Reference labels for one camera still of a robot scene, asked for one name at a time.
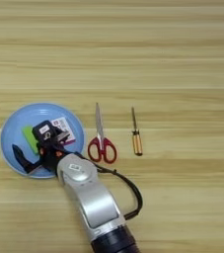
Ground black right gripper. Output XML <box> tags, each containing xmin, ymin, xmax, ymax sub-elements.
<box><xmin>12</xmin><ymin>129</ymin><xmax>76</xmax><ymax>176</ymax></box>

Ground green rectangular eraser block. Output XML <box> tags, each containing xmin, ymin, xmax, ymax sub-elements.
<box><xmin>21</xmin><ymin>125</ymin><xmax>40</xmax><ymax>156</ymax></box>

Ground white pink printed eraser box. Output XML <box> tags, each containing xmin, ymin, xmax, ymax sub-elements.
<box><xmin>49</xmin><ymin>117</ymin><xmax>77</xmax><ymax>146</ymax></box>

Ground amber handled screwdriver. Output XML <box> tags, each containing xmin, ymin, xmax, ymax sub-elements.
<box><xmin>130</xmin><ymin>107</ymin><xmax>144</xmax><ymax>157</ymax></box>

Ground small black box white label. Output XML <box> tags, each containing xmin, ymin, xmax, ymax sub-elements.
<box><xmin>32</xmin><ymin>120</ymin><xmax>59</xmax><ymax>143</ymax></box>

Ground blue round plate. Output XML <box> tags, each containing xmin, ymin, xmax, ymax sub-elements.
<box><xmin>0</xmin><ymin>102</ymin><xmax>86</xmax><ymax>180</ymax></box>

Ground red handled scissors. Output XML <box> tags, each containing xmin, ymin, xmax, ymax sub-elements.
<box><xmin>87</xmin><ymin>102</ymin><xmax>118</xmax><ymax>165</ymax></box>

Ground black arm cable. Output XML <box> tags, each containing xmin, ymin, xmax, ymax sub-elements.
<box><xmin>73</xmin><ymin>151</ymin><xmax>143</xmax><ymax>221</ymax></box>

